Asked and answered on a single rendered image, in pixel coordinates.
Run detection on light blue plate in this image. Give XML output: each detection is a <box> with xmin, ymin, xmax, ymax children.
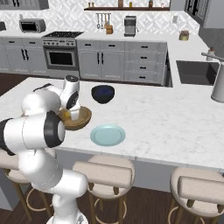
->
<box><xmin>89</xmin><ymin>123</ymin><xmax>127</xmax><ymax>147</ymax></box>

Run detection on grey lower cupboard run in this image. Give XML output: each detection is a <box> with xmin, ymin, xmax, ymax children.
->
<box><xmin>76</xmin><ymin>38</ymin><xmax>169</xmax><ymax>87</ymax></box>
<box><xmin>0</xmin><ymin>37</ymin><xmax>49</xmax><ymax>77</ymax></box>

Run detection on dark wooden wall shelf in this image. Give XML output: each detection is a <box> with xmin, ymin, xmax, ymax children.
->
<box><xmin>83</xmin><ymin>6</ymin><xmax>171</xmax><ymax>12</ymax></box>

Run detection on wooden knife block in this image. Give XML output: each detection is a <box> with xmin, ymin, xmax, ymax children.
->
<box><xmin>105</xmin><ymin>24</ymin><xmax>114</xmax><ymax>36</ymax></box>

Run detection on round wooden plate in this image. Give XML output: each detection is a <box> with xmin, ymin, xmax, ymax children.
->
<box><xmin>58</xmin><ymin>105</ymin><xmax>93</xmax><ymax>131</ymax></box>

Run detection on grey metal tap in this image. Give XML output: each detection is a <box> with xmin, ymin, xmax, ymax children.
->
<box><xmin>200</xmin><ymin>52</ymin><xmax>224</xmax><ymax>103</ymax></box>

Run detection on steel coffee machine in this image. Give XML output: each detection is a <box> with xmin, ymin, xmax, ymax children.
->
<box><xmin>123</xmin><ymin>15</ymin><xmax>138</xmax><ymax>39</ymax></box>

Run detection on beige round bar stool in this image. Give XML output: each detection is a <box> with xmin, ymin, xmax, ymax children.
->
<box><xmin>0</xmin><ymin>148</ymin><xmax>57</xmax><ymax>221</ymax></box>
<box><xmin>167</xmin><ymin>166</ymin><xmax>224</xmax><ymax>224</ymax></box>
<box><xmin>72</xmin><ymin>154</ymin><xmax>137</xmax><ymax>224</ymax></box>

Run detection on steel oven with hob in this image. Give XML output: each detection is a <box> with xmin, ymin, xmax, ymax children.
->
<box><xmin>41</xmin><ymin>31</ymin><xmax>85</xmax><ymax>80</ymax></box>

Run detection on yellow squash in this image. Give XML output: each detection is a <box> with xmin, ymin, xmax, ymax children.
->
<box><xmin>63</xmin><ymin>109</ymin><xmax>73</xmax><ymax>120</ymax></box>

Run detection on dark grey sink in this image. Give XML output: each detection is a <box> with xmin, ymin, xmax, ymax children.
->
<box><xmin>175</xmin><ymin>59</ymin><xmax>221</xmax><ymax>87</ymax></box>

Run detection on white soap dispenser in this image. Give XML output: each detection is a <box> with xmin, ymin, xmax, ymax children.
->
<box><xmin>206</xmin><ymin>47</ymin><xmax>216</xmax><ymax>62</ymax></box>

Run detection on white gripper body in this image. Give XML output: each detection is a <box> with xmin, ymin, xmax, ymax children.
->
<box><xmin>69</xmin><ymin>108</ymin><xmax>82</xmax><ymax>122</ymax></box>

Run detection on grey glass-door upper cupboard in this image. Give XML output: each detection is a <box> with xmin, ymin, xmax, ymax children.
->
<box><xmin>184</xmin><ymin>0</ymin><xmax>224</xmax><ymax>29</ymax></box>

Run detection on brown plant pot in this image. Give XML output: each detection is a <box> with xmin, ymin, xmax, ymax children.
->
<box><xmin>178</xmin><ymin>30</ymin><xmax>191</xmax><ymax>42</ymax></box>

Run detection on dark blue bowl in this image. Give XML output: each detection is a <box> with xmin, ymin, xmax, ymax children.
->
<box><xmin>90</xmin><ymin>84</ymin><xmax>116</xmax><ymax>105</ymax></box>

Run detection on grey toaster oven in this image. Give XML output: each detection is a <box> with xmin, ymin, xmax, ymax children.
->
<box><xmin>18</xmin><ymin>17</ymin><xmax>47</xmax><ymax>34</ymax></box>

